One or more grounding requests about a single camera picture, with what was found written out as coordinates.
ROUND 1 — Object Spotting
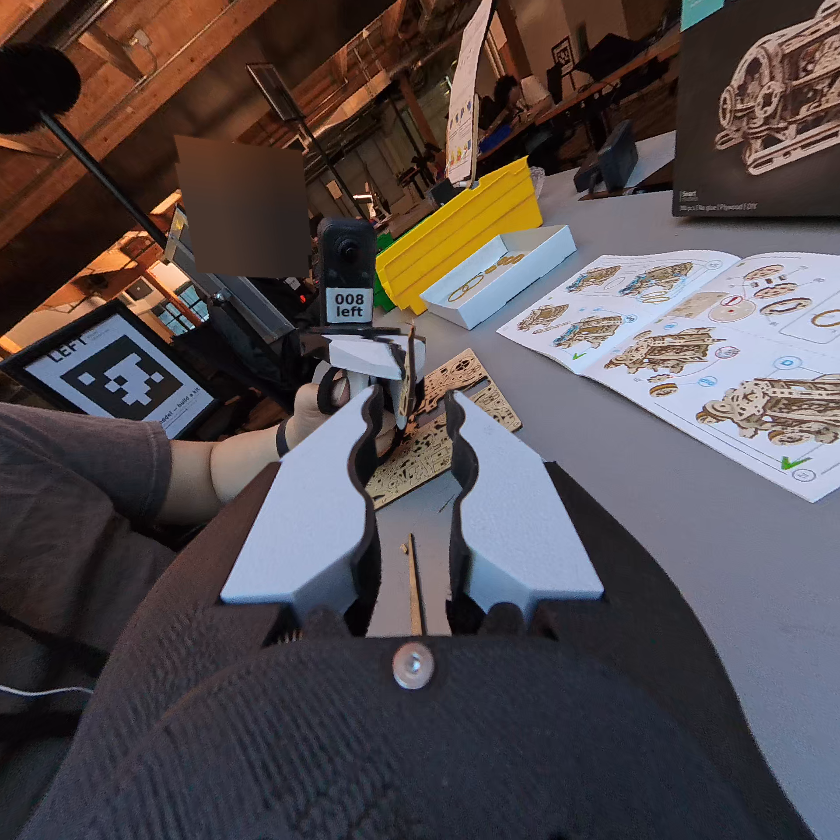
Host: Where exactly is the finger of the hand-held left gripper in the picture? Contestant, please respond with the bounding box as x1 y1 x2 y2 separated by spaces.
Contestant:
387 338 429 429
325 335 408 382

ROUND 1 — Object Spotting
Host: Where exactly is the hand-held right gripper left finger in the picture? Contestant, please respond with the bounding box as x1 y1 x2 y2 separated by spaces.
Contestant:
220 386 383 636

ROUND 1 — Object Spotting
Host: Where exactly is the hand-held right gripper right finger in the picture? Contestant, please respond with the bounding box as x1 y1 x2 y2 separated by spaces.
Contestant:
445 390 605 636

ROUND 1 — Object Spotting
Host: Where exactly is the thin wooden model part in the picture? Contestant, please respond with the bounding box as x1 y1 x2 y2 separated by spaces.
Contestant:
395 322 422 431

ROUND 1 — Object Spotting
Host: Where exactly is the person's left forearm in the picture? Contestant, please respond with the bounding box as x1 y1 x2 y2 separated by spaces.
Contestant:
156 423 290 526

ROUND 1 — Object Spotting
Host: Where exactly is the plywood parts sheet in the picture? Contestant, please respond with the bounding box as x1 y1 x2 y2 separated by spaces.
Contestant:
363 412 460 511

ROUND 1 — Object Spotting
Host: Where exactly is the black model kit box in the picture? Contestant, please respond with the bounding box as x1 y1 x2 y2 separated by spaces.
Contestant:
672 0 840 217

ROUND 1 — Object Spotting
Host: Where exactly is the green plastic storage bin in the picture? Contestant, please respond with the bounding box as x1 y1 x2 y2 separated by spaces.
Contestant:
375 223 427 312

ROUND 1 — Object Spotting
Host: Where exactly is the group of wooden rings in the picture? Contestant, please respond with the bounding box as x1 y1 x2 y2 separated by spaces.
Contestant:
448 252 526 303

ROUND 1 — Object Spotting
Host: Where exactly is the thin wooden rod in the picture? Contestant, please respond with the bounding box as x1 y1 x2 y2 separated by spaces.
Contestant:
407 533 425 636

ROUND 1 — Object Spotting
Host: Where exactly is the white cardboard tray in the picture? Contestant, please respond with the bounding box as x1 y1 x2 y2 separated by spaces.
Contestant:
420 225 577 330

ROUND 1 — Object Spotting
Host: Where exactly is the yellow plastic storage bin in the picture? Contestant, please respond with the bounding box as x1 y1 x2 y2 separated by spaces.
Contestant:
374 156 544 316

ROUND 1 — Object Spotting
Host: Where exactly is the upright white paper sign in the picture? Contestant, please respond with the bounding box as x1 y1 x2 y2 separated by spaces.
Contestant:
445 0 494 190

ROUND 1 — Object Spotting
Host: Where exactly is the open instruction booklet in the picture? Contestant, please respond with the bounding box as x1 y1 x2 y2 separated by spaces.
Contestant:
497 249 840 504

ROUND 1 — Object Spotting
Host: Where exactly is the framed left marker sign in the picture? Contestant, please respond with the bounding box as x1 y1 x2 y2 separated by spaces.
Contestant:
0 298 221 441

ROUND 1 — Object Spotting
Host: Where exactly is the person's dark grey shirt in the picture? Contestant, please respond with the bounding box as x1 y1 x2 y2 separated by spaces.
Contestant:
0 402 231 840

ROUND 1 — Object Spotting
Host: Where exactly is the black fuzzy microphone on pole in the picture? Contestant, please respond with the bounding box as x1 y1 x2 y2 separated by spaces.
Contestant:
0 45 172 249

